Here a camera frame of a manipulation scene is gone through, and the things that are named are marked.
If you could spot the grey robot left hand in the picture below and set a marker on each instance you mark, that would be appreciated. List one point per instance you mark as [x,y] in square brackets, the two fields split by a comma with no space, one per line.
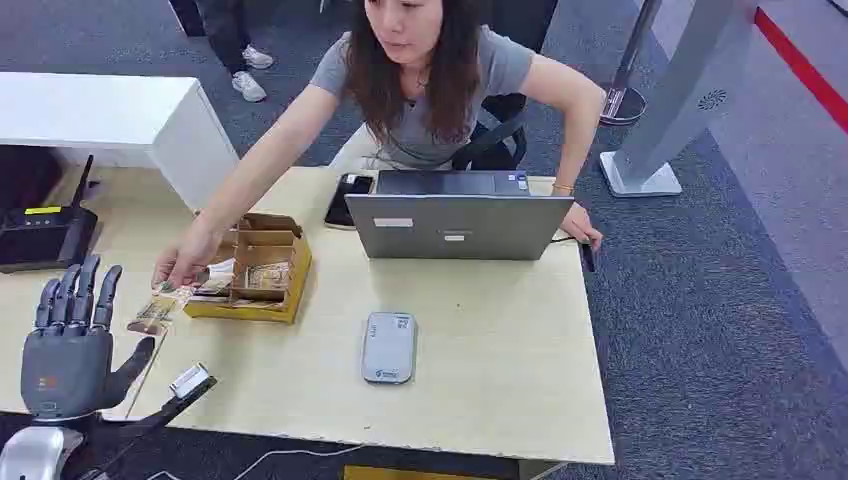
[66,371]

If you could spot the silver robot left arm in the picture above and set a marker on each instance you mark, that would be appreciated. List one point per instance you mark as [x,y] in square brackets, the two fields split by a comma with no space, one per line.
[33,454]

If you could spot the black router with antenna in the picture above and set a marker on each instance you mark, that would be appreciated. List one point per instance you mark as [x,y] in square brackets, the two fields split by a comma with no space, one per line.
[40,238]

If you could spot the person's right hand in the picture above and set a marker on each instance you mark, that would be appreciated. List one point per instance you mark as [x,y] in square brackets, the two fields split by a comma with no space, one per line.
[185,258]

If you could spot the person's hand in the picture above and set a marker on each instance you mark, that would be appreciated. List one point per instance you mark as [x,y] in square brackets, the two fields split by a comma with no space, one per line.
[185,258]
[580,225]

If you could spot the white card stack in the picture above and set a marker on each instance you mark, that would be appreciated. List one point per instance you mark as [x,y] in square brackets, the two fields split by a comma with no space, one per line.
[220,278]

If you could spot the printed card stack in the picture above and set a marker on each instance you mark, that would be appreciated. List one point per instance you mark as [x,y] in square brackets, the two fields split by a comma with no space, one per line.
[268,276]

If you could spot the wooden card box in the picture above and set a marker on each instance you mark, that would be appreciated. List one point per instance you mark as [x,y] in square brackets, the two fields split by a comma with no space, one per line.
[291,281]

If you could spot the white cabinet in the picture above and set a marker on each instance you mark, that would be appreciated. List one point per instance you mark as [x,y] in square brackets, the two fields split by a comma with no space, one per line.
[99,112]

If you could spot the black smartphone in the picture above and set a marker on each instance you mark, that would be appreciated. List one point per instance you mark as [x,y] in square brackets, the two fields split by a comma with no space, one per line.
[346,199]

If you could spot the yellow board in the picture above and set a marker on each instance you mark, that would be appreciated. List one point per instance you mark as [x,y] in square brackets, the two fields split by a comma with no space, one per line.
[397,474]

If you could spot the standing person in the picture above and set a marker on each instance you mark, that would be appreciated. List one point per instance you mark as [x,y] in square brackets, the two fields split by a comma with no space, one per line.
[232,40]

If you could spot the black case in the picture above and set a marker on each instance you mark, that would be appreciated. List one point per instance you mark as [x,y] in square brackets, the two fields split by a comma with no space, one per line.
[187,16]

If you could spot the grey laptop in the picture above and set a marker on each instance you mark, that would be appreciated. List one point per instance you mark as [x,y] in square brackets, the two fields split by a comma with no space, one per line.
[457,228]

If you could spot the seated person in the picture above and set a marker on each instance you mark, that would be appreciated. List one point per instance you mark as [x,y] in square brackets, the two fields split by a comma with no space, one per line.
[424,99]

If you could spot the black office chair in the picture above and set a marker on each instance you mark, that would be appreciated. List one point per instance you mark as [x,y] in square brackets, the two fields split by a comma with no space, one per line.
[497,146]

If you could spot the person's left hand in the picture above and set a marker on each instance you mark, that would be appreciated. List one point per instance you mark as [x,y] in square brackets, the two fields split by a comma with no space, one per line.
[580,225]

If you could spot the grey kiosk stand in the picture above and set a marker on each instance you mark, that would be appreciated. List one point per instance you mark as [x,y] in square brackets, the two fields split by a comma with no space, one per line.
[682,86]

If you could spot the black camera bracket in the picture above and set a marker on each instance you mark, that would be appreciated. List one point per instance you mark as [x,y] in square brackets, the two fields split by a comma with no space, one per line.
[179,404]

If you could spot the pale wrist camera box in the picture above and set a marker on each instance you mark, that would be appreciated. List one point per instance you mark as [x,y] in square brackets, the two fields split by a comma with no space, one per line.
[189,380]

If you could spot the chrome stanchion post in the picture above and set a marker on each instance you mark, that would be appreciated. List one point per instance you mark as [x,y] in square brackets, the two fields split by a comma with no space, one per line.
[626,99]

